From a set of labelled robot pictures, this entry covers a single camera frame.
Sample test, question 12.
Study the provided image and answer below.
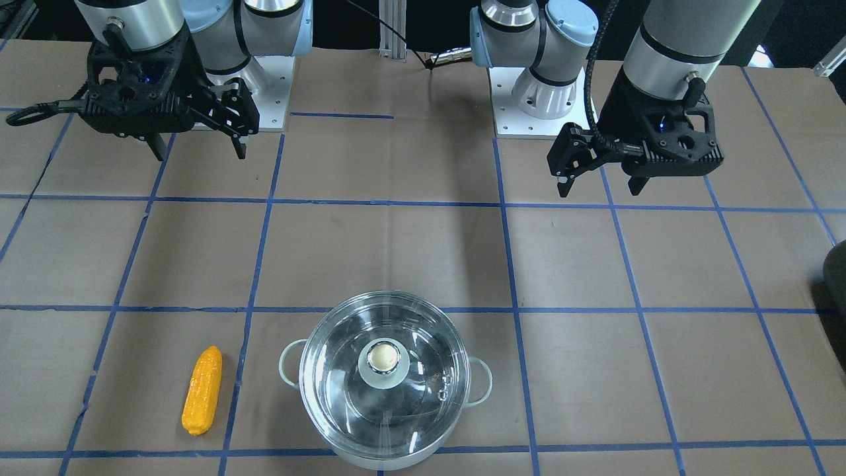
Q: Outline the pale green electric pot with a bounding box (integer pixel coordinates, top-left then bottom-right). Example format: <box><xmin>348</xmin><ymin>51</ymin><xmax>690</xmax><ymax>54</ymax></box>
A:
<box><xmin>278</xmin><ymin>291</ymin><xmax>493</xmax><ymax>471</ymax></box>

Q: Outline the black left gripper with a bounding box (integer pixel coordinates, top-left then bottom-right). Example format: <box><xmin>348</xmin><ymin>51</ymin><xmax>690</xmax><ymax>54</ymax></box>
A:
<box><xmin>547</xmin><ymin>71</ymin><xmax>723</xmax><ymax>198</ymax></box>

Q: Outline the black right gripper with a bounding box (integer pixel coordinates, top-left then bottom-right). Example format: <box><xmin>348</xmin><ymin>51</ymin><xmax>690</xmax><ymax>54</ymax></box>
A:
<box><xmin>79</xmin><ymin>29</ymin><xmax>260</xmax><ymax>162</ymax></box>

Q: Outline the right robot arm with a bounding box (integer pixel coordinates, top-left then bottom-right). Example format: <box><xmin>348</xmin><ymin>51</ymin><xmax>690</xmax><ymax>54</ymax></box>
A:
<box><xmin>76</xmin><ymin>1</ymin><xmax>313</xmax><ymax>161</ymax></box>

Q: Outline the aluminium frame post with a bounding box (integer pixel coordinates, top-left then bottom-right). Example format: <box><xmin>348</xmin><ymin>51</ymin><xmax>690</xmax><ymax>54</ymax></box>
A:
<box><xmin>378</xmin><ymin>0</ymin><xmax>407</xmax><ymax>62</ymax></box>

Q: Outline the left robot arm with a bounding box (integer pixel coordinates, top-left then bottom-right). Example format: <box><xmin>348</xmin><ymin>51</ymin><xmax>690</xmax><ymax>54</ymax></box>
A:
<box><xmin>469</xmin><ymin>1</ymin><xmax>759</xmax><ymax>198</ymax></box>

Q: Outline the yellow corn cob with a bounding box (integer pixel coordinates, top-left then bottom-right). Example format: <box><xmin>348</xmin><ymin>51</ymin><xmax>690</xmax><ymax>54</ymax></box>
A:
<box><xmin>181</xmin><ymin>346</ymin><xmax>223</xmax><ymax>436</ymax></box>

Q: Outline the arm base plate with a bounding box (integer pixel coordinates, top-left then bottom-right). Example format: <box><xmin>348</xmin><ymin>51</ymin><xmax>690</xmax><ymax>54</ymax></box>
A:
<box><xmin>208</xmin><ymin>56</ymin><xmax>296</xmax><ymax>132</ymax></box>
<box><xmin>488</xmin><ymin>67</ymin><xmax>588</xmax><ymax>139</ymax></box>

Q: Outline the black cable on table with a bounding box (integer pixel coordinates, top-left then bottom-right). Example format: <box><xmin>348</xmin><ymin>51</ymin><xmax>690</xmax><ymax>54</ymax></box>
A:
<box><xmin>344</xmin><ymin>0</ymin><xmax>474</xmax><ymax>77</ymax></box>

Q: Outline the glass pot lid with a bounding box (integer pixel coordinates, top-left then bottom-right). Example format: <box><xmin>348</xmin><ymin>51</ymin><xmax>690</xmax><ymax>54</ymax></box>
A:
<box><xmin>299</xmin><ymin>292</ymin><xmax>471</xmax><ymax>459</ymax></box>

